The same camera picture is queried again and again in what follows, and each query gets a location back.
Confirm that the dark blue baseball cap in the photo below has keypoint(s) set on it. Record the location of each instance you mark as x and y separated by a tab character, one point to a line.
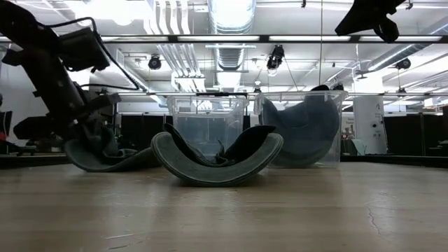
304	160
308	119

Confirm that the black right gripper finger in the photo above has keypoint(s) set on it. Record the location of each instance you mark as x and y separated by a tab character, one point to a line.
353	22
389	31

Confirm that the white rectangular air duct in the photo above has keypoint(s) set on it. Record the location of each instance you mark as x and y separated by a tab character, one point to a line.
134	78

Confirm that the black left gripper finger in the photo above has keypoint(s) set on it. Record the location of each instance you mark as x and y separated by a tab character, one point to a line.
103	104
40	129

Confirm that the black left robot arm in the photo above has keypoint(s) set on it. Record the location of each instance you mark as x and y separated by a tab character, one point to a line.
17	21

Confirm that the colourful wall poster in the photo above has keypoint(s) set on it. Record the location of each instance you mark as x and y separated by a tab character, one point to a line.
347	127

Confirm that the white round column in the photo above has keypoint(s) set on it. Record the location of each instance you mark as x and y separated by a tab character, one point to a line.
369	126

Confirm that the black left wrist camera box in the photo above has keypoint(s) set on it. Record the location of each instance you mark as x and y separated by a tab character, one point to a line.
82	49

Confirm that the pale green cloth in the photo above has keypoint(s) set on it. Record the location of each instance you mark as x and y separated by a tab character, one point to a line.
358	147

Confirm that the white ceiling pipes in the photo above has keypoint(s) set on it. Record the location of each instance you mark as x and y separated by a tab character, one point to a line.
175	35

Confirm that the clear plastic bin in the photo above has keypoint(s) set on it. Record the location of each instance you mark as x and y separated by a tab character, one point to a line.
260	105
206	112

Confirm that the silver spiral ventilation duct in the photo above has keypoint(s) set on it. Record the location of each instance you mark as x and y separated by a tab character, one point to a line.
231	21

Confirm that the black and red chair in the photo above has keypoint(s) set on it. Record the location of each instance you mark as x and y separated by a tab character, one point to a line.
5	126

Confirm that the silver slanted ceiling duct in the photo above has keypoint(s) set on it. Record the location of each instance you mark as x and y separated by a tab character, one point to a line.
402	52

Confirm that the black ceiling spotlight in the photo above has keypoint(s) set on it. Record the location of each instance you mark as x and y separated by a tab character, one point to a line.
276	56
337	86
154	62
403	63

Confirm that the black partition panel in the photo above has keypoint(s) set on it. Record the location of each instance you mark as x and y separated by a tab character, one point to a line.
413	134
140	129

